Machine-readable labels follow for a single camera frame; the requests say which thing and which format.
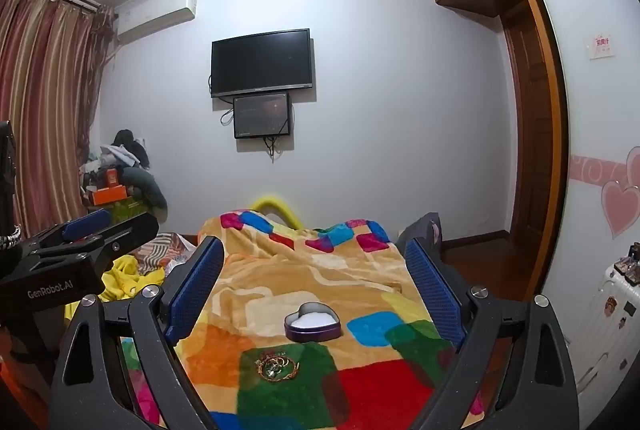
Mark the white sliding wardrobe door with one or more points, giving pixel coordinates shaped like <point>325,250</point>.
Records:
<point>590,119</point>

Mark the black white beaded band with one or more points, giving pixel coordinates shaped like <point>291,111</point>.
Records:
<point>10,240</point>

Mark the small cosmetic bottles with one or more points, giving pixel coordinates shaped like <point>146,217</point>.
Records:
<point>631,262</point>

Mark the white red paper sign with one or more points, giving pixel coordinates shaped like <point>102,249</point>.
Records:
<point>602,45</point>

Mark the yellow cloth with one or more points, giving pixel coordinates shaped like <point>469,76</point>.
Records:
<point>122,275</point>

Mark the striped red curtain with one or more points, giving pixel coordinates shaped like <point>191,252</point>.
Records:
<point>45,99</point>

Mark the striped patterned cloth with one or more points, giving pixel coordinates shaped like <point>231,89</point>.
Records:
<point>160,250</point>

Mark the small black wall monitor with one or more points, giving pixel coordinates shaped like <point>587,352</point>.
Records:
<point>261,115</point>

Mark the dark clothing pile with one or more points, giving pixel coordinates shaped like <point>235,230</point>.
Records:
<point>131,147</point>

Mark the white air conditioner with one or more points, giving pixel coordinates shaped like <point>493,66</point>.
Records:
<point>155,12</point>

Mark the pink heart decal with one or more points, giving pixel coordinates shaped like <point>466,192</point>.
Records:
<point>620,207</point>

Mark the orange box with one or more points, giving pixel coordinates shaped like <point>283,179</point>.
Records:
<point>107,196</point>

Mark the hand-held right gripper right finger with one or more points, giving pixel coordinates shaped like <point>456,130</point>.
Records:
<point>434,292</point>

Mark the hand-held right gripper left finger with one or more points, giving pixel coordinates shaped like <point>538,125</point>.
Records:
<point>194,292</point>

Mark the brown wooden door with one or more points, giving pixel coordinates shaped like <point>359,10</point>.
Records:
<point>522,134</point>

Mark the purple heart-shaped tin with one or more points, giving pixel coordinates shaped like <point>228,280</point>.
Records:
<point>311,333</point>

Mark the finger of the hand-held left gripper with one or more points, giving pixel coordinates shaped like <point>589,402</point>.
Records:
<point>87,224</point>
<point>132,230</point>

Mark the grey bag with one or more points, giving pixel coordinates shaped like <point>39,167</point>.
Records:
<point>425,225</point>

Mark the yellow foam tube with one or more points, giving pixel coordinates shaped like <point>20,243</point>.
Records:
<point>280,204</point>

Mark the black wall television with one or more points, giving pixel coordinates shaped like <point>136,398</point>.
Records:
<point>262,62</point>

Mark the red box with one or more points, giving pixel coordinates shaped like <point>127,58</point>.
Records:
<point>111,177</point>

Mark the white stickered suitcase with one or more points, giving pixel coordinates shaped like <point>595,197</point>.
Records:
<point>607,335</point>

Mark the wooden door frame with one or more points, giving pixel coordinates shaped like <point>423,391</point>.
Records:
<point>552,84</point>

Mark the colourful patchwork fleece blanket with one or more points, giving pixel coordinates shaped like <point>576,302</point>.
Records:
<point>300,270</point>

